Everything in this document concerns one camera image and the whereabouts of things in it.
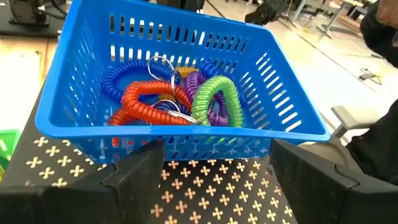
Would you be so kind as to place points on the black rig corner structure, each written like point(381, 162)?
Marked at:
point(267, 11)

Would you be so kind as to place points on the grey chair armrest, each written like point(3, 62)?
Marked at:
point(345, 118)

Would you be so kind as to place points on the black perforated metal shelf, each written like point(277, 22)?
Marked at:
point(202, 193)

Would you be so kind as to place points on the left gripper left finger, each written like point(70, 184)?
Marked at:
point(130, 186)

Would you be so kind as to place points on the person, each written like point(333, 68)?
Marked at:
point(373, 146)

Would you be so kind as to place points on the green plastic basket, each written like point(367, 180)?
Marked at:
point(7, 146)

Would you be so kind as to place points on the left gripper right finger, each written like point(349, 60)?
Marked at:
point(317, 193)

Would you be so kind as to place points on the blue plastic basket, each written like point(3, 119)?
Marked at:
point(77, 46)

